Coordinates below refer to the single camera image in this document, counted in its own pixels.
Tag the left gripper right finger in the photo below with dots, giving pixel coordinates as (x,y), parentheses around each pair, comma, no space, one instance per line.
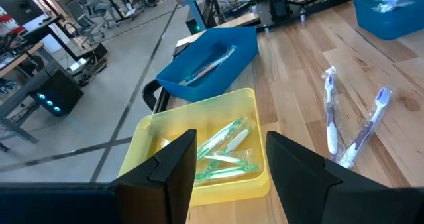
(314,191)

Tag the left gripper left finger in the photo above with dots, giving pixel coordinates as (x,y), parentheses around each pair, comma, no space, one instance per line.
(149,191)

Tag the green toothbrush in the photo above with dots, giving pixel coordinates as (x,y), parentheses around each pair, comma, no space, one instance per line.
(236,140)
(225,158)
(215,139)
(228,172)

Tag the blue toothbrush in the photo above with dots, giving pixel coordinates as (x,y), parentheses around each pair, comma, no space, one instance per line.
(212,65)
(190,78)

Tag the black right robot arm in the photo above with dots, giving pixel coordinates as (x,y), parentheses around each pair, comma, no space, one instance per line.
(278,5)

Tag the yellow translucent plastic bin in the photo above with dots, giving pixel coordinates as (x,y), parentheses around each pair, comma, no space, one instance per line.
(172,128)

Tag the black table clamp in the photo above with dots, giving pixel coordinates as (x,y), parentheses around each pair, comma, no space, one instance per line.
(149,94)

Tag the black computer with green lights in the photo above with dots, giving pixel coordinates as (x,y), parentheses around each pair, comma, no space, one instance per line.
(56,94)

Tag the blue plastic bin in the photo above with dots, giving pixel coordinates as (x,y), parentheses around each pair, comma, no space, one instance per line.
(232,41)

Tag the small teal plastic bin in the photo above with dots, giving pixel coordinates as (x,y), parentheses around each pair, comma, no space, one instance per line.
(391,22)

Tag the grey office chair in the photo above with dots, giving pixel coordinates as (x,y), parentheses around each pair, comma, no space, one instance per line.
(84,12)

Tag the black wall monitor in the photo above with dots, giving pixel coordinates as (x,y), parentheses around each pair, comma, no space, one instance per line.
(20,5)

